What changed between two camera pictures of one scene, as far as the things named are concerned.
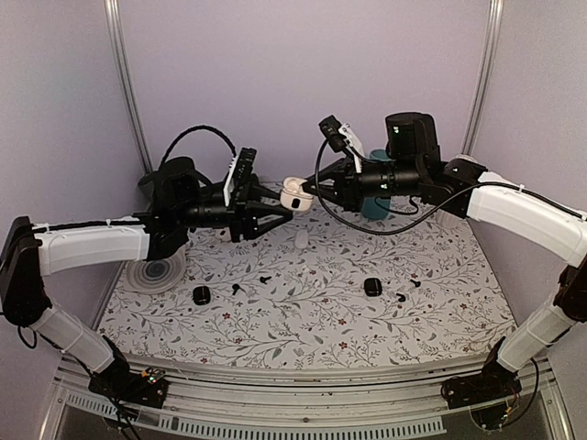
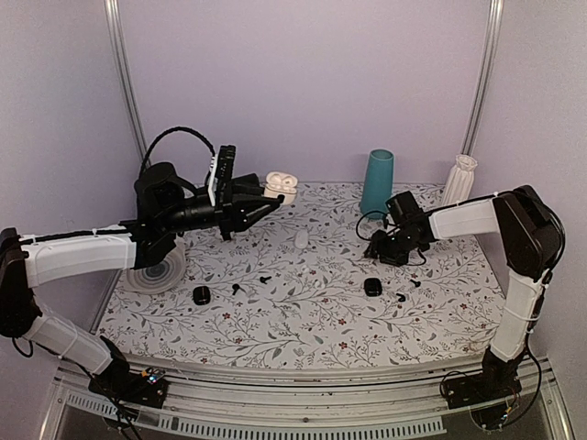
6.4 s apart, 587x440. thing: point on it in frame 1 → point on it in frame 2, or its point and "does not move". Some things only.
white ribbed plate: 157,275 does not move
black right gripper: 343,172 → 378,247
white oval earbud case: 302,239 does not move
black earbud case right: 372,287 does not move
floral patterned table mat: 323,287 does not move
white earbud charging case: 293,195 → 281,183
